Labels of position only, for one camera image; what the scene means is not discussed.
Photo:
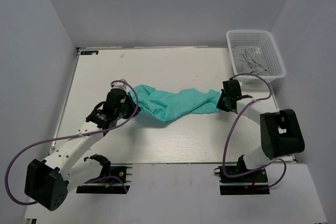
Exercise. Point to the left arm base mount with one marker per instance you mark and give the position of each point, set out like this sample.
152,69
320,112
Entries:
116,181

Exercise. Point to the grey t shirt in basket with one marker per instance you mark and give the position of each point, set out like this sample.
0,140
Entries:
249,60

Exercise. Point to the teal green t shirt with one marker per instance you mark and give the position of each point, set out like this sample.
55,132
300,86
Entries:
167,106

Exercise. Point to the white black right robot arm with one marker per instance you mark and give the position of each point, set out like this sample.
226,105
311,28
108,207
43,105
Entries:
280,133

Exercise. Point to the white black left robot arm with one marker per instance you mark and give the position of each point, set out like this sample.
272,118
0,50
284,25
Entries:
49,181

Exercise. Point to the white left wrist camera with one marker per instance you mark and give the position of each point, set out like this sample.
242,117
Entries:
119,84

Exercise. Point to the blue label sticker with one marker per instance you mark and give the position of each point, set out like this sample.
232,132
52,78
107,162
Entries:
89,52

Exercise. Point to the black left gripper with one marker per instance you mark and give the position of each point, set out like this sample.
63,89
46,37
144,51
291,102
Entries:
134,108

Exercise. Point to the white plastic mesh basket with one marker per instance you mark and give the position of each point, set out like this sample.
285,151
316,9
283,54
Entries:
262,41

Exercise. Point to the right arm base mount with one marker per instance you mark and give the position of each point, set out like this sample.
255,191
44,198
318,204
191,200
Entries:
252,184

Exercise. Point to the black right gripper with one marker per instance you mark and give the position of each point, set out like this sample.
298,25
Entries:
220,105

